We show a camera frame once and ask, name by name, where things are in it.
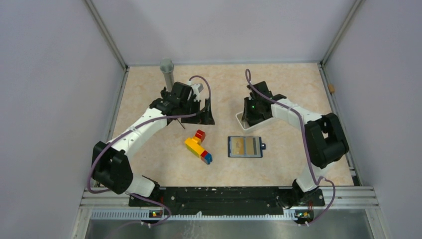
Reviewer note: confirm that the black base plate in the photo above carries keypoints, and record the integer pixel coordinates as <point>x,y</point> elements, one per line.
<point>235,201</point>

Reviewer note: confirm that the grey microphone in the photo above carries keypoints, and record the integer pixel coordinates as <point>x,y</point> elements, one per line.
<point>167,68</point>

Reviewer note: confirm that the white card tray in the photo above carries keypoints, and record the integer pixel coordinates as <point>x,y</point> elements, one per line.
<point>247,129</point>

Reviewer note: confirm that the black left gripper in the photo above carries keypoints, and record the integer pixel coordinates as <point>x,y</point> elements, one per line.
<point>205,117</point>

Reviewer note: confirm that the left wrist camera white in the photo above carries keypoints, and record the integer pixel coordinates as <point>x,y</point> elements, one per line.
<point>197,88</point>

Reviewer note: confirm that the aluminium frame rail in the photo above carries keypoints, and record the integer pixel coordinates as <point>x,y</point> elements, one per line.
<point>331,68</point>
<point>102,78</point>

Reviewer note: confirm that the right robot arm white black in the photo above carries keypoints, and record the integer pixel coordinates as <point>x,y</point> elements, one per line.
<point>324,139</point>

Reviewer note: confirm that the gold credit card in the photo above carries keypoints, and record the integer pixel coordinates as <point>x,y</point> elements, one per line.
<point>252,146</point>
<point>237,146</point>

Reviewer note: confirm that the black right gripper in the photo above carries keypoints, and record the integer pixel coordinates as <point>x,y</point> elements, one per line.
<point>247,116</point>

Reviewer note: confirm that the small brown cork piece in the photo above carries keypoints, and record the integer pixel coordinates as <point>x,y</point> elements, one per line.
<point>331,88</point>

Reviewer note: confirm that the aluminium frame rail right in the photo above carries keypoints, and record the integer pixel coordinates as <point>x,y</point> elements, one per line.
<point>331,68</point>

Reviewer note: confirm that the dark blue card holder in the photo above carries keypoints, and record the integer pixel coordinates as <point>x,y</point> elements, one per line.
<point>262,147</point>

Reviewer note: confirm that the red yellow toy brick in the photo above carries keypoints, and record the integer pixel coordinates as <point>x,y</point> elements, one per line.
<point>199,137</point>

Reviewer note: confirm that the red blue toy brick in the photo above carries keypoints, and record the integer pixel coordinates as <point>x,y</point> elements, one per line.
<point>206,157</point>

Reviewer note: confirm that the yellow green toy brick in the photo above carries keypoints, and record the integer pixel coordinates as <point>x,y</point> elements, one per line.
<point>194,147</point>

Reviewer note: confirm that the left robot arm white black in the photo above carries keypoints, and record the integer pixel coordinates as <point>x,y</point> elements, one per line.
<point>111,160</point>

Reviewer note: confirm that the black mini tripod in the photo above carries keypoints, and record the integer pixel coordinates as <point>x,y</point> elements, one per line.
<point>178,120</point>

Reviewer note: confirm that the aluminium frame rail left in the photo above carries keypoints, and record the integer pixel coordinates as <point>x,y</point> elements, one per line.
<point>102,78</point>

